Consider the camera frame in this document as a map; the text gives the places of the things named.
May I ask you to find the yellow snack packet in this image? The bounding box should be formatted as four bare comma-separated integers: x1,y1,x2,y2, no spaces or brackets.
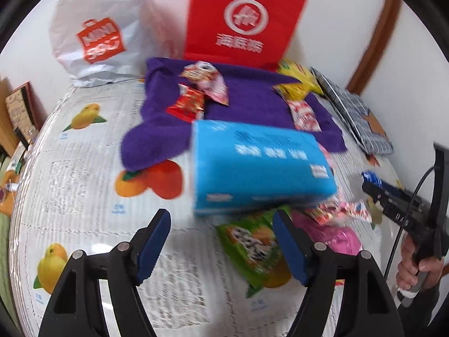
273,79,311,101

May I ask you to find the large pink snack packet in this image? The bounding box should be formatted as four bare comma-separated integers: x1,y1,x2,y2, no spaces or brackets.
289,210,363,258

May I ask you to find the fruit print tablecloth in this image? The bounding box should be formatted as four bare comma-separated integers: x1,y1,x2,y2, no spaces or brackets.
9,56,404,337

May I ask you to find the blue tissue pack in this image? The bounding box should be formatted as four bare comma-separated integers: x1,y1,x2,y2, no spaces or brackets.
191,119,339,217

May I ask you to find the brown wooden door frame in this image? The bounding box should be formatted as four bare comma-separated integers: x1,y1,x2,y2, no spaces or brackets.
345,0,402,95

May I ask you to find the white red strip snack packet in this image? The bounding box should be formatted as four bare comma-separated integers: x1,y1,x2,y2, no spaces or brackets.
305,199,373,226

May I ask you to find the person's right forearm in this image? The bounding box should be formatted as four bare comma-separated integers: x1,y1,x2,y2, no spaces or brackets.
396,286,442,337

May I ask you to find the pink white strawberry snack packet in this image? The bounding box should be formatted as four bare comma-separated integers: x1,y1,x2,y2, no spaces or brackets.
288,100,321,132

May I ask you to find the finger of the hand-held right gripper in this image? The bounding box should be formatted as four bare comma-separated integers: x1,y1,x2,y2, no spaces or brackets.
362,181,413,215

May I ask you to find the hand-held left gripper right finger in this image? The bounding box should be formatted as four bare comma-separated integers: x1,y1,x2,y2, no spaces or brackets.
272,209,406,337

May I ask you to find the purple towel covered tray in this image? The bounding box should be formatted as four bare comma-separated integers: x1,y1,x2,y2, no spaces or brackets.
120,57,348,171

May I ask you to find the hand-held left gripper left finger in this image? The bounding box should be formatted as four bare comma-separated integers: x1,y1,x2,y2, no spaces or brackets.
38,208,172,337

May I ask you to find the red orange snack packet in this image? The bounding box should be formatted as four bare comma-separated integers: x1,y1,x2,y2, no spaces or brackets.
166,84,206,123

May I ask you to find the white plastic bag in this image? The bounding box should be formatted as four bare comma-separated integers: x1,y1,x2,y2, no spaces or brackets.
49,0,169,88

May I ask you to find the small green white box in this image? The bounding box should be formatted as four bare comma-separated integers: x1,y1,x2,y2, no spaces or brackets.
8,144,29,173

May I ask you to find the red white panda snack packet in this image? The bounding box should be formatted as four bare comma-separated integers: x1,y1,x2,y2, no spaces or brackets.
180,61,228,106

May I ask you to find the patterned book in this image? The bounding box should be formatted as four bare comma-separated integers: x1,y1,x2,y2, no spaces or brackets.
5,81,44,148

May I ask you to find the yellow chips bag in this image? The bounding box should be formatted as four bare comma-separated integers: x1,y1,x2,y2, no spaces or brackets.
278,59,321,95

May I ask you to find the folded checkered cloth with star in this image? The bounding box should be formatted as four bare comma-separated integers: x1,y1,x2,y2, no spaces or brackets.
310,67,394,155

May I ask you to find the person's right hand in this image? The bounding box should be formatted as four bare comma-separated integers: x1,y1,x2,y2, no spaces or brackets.
396,233,446,292

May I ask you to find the blue snack packet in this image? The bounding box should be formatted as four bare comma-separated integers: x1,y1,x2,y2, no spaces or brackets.
361,170,383,186

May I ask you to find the black cable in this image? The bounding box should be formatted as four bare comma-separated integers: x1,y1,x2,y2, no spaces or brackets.
384,166,436,279

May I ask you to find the green snack packet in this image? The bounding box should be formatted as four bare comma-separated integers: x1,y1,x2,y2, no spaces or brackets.
215,210,293,289

